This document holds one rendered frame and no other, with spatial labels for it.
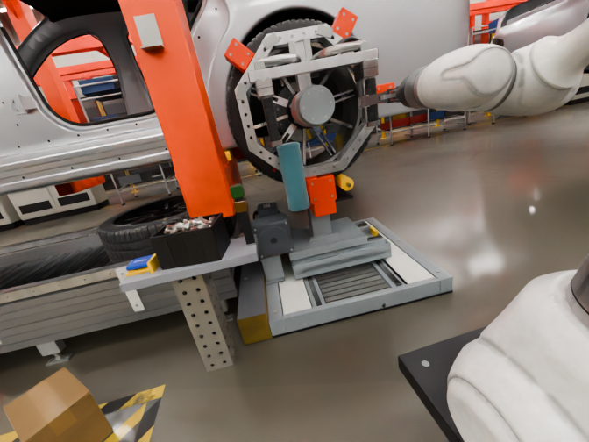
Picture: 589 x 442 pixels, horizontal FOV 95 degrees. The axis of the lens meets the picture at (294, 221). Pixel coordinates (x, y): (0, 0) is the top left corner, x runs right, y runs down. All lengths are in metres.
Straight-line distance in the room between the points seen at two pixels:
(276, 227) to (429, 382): 0.84
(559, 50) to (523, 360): 0.51
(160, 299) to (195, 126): 0.76
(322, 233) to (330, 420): 0.82
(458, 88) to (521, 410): 0.46
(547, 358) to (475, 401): 0.08
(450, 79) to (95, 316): 1.49
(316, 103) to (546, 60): 0.61
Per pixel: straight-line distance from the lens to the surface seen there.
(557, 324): 0.33
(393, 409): 0.99
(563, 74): 0.69
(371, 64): 1.01
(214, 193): 1.05
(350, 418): 0.97
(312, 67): 0.99
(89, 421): 1.19
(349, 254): 1.37
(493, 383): 0.35
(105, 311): 1.49
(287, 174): 1.04
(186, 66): 1.05
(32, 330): 1.67
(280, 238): 1.26
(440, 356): 0.71
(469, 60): 0.59
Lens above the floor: 0.82
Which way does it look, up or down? 20 degrees down
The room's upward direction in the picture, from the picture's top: 11 degrees counter-clockwise
